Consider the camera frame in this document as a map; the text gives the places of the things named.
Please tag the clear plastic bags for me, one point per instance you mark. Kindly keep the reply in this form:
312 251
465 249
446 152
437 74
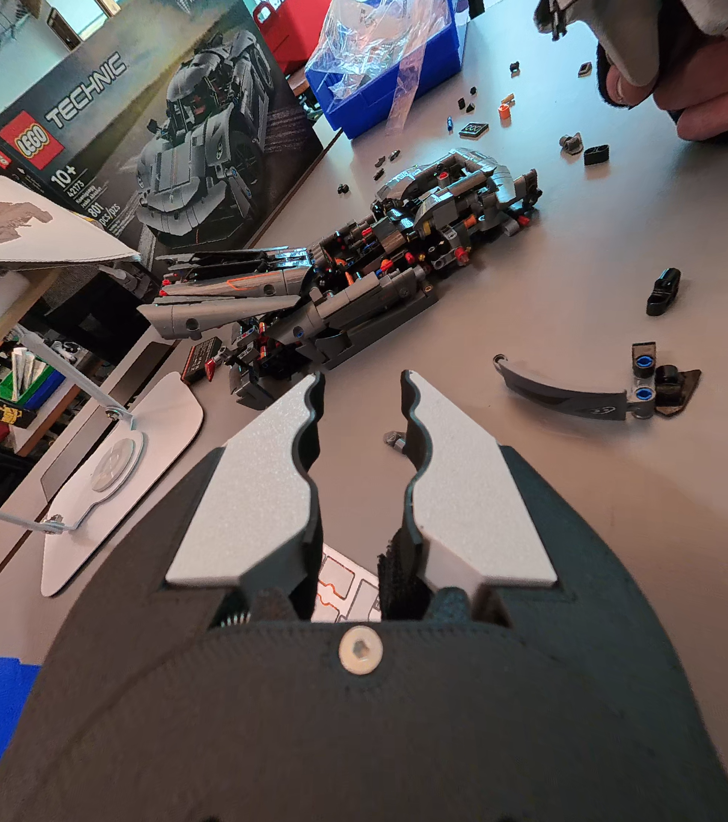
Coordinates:
370 38

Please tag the white instruction booklet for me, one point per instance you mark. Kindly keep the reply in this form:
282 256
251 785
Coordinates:
17 218

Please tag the grey lego car model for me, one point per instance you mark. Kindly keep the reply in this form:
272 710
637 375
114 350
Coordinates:
351 302

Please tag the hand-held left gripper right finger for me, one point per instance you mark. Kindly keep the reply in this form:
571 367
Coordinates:
476 507

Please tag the white sticker sheet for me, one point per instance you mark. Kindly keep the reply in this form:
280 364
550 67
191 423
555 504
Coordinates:
344 591

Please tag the green storage bin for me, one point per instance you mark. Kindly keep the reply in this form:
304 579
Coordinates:
23 385

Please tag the white booklet stand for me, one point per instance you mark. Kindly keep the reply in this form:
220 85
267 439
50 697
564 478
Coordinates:
145 417

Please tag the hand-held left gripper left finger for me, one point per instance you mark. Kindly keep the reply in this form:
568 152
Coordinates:
242 494

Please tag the person's right hand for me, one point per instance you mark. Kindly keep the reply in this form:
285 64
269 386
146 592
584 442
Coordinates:
723 96

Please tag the dark curved lego panel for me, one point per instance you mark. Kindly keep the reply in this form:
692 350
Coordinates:
563 392

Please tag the small grey lego piece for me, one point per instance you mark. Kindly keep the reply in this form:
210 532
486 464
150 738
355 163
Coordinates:
394 441

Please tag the lego set cardboard box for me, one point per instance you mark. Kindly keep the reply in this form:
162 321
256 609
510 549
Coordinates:
113 109

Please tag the red plastic box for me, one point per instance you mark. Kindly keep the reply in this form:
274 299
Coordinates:
299 32

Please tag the black lego connector piece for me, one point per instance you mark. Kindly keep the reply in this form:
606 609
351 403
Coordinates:
662 292

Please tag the scattered small lego pieces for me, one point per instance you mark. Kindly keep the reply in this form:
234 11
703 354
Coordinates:
596 155

